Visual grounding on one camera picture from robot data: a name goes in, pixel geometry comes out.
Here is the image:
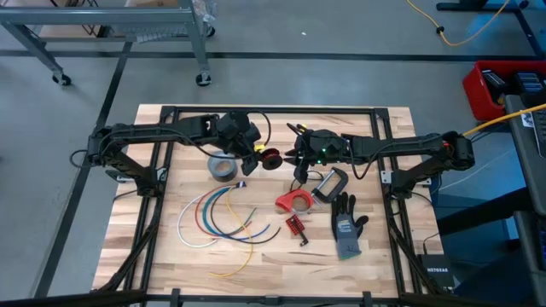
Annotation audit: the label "yellow hanging cable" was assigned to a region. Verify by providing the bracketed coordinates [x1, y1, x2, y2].
[462, 101, 546, 137]

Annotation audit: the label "red bit holder block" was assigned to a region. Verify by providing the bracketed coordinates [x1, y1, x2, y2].
[284, 214, 306, 238]

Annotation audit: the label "short green wire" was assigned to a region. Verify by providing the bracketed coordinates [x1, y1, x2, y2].
[200, 185, 259, 238]

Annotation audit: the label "short white wire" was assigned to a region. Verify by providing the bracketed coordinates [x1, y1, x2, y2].
[177, 189, 219, 248]

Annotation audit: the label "black Netgear network switch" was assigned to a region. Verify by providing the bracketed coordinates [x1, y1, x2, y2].
[416, 253, 456, 291]

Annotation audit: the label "short yellow wire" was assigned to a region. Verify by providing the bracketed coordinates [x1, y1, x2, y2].
[207, 185, 255, 278]

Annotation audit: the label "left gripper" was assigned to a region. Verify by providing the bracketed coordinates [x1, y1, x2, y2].
[215, 110, 270, 177]

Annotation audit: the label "black grey work glove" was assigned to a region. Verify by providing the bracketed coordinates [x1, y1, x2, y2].
[330, 191, 370, 261]

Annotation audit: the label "black plastic spool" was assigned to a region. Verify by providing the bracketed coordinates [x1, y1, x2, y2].
[260, 148, 284, 171]

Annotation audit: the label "red tape dispenser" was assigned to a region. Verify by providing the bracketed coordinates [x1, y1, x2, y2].
[274, 189, 316, 216]

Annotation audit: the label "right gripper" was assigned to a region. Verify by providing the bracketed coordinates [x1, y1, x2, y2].
[283, 122, 356, 186]

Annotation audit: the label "red plastic crate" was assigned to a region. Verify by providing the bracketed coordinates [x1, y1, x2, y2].
[462, 59, 546, 123]

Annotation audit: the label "short black wire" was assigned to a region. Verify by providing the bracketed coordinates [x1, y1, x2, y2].
[209, 186, 282, 245]

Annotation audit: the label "grey duct tape roll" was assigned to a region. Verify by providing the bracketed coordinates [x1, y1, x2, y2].
[206, 151, 239, 183]

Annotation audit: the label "short red wire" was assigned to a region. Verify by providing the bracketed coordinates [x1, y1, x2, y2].
[194, 183, 240, 238]

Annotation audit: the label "wooden workbench grey legs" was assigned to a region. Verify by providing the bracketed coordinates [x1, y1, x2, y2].
[0, 0, 217, 88]

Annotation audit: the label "black C-clamp silver screw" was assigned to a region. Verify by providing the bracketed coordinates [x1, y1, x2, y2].
[310, 166, 350, 205]

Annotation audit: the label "black device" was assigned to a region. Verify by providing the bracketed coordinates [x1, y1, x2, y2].
[481, 69, 509, 100]
[514, 71, 546, 96]

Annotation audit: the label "black aluminium table frame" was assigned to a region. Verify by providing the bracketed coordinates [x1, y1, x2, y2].
[91, 104, 432, 307]

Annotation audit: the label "grey desk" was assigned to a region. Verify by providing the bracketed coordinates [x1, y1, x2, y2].
[505, 93, 546, 307]

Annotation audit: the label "short blue wire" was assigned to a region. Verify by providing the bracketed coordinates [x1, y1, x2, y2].
[206, 186, 272, 240]

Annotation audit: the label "yellow extension cord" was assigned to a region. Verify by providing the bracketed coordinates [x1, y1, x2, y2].
[404, 0, 512, 47]

